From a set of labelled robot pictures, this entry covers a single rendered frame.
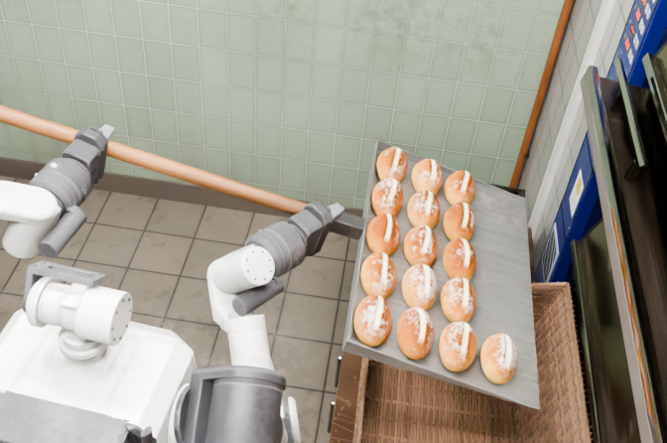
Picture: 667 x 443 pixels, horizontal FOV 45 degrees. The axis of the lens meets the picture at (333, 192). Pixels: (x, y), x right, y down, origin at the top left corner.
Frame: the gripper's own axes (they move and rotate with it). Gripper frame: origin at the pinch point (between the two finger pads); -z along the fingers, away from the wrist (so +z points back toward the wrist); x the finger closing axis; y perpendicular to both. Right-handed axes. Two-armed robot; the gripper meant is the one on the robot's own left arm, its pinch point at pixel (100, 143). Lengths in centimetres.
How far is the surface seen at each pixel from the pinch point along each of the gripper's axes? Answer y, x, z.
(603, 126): 82, -32, -25
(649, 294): 92, -30, 11
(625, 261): 88, -31, 8
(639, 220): 90, -30, -5
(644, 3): 85, -41, -62
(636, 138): 87, -36, -19
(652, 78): 89, -38, -38
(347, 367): 63, 60, -23
